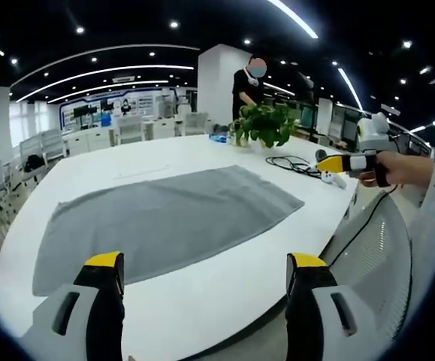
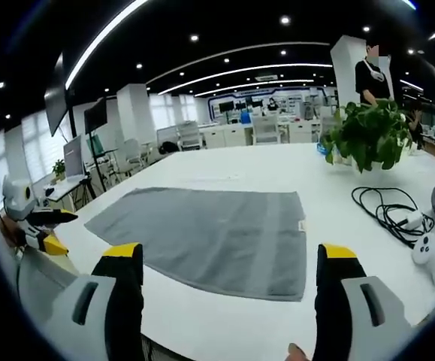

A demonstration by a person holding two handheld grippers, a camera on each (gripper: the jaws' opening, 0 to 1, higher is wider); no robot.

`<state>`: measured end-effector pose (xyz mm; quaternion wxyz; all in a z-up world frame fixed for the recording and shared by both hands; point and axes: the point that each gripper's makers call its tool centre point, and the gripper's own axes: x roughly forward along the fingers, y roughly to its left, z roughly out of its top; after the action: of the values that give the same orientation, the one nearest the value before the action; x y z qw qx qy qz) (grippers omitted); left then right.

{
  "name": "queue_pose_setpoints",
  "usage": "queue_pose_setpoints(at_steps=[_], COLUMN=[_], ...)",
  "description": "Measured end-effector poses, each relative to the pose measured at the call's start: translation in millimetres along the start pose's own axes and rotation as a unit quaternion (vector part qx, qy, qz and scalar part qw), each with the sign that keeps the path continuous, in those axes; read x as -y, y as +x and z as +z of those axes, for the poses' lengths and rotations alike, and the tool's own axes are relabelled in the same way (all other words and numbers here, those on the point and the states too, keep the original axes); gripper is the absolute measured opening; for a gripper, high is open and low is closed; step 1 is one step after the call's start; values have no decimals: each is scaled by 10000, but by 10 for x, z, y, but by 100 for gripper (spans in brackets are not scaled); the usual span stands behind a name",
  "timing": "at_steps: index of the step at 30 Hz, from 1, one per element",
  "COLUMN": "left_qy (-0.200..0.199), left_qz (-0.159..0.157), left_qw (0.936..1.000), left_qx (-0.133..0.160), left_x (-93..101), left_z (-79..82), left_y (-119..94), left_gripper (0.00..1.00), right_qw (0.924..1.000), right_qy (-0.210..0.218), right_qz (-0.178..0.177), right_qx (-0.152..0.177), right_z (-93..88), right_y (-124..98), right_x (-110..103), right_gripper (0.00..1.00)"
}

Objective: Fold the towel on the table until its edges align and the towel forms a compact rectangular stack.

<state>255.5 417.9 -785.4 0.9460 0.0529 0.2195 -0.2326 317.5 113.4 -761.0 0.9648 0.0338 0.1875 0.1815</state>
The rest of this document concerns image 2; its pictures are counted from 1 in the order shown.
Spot white power adapter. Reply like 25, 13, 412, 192
400, 211, 425, 229

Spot green potted plant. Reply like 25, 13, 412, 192
320, 98, 415, 174

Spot small potted plant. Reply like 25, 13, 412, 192
51, 159, 68, 182

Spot white standing board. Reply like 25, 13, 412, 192
62, 135, 86, 180

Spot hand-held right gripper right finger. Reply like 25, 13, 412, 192
313, 243, 415, 361

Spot person's right hand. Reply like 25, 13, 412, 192
288, 342, 310, 361

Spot grey towel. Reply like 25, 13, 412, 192
83, 187, 308, 303

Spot large black wall screen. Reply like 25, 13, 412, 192
44, 52, 70, 138

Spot white office chair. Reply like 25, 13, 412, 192
252, 113, 280, 146
177, 120, 204, 152

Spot black screen on stand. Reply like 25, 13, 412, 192
83, 96, 109, 135

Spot black cable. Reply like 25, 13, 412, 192
351, 186, 435, 249

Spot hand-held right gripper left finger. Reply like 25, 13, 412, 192
50, 242, 145, 361

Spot white table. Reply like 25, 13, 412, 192
17, 141, 435, 361

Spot white handheld controller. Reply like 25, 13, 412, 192
411, 232, 435, 287

